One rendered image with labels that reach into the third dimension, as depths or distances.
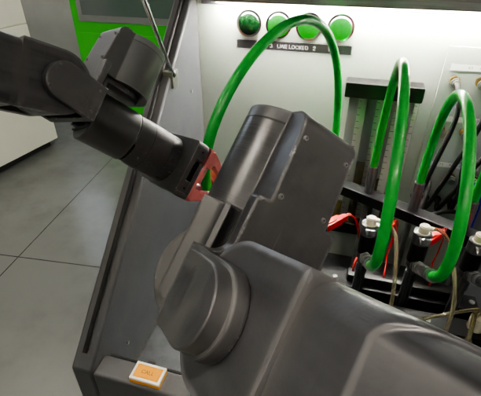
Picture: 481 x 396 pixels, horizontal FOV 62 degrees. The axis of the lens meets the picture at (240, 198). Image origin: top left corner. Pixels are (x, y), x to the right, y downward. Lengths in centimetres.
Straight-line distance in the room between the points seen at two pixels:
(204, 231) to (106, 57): 28
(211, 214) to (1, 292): 225
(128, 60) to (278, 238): 31
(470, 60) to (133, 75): 63
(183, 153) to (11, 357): 175
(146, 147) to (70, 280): 193
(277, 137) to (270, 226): 5
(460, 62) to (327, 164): 69
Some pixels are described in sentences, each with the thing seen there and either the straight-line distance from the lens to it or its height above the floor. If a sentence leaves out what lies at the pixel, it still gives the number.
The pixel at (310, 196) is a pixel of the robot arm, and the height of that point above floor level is 142.
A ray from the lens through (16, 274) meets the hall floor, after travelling 251.
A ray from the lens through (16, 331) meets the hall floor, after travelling 221.
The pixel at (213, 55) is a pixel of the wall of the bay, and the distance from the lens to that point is 92.
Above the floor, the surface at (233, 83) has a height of 138.
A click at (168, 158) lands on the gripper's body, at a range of 46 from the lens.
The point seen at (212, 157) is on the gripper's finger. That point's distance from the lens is 48.
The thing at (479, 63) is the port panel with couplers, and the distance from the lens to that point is 89.
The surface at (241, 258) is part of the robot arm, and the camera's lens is 15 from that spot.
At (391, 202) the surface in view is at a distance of 49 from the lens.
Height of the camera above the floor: 153
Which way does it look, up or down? 33 degrees down
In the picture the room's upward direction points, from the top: straight up
